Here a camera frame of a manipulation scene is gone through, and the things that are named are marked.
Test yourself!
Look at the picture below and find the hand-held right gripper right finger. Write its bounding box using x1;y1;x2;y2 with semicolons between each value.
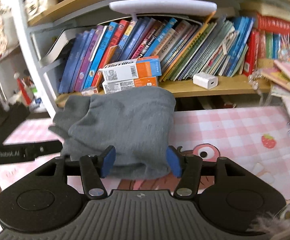
165;145;255;200

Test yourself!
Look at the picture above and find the red thick dictionary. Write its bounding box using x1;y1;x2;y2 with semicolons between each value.
256;12;290;40

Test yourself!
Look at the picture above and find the beige thick book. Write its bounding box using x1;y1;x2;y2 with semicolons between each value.
257;2;290;23

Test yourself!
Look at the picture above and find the black bag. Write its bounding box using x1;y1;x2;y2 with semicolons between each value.
0;100;30;145

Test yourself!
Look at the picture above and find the small red white box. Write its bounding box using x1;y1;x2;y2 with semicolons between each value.
81;86;100;96

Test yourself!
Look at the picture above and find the grey sweatshirt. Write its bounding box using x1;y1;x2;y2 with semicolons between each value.
48;86;177;179

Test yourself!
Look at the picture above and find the white desk lamp head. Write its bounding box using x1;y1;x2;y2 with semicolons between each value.
109;0;217;21

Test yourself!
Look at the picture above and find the fluffy grey cuff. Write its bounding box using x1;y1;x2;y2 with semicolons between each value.
250;200;290;240

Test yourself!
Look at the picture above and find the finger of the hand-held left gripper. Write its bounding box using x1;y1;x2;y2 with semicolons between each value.
25;140;62;161

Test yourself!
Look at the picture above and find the orange white box tooth print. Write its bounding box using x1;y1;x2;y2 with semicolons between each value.
102;76;159;94

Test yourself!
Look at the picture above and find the row of leaning books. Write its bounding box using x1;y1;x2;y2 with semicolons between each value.
59;16;257;94

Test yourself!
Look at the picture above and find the white small bag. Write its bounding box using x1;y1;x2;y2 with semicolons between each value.
24;0;58;18

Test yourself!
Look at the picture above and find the white charger plug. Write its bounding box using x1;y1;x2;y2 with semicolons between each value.
193;72;218;90

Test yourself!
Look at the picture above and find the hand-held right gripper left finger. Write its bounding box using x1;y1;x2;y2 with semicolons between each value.
35;145;117;200

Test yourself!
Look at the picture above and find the pink checked cartoon desk mat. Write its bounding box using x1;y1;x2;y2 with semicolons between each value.
0;105;290;230

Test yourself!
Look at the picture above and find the clear bead string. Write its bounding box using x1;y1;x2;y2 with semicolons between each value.
247;69;273;98

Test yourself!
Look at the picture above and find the wooden bookshelf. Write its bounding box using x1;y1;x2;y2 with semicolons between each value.
10;0;290;110

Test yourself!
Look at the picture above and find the orange white box blue end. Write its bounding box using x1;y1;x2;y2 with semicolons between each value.
99;56;162;82

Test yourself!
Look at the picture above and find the red tassel ornament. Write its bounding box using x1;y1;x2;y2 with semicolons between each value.
14;72;33;105

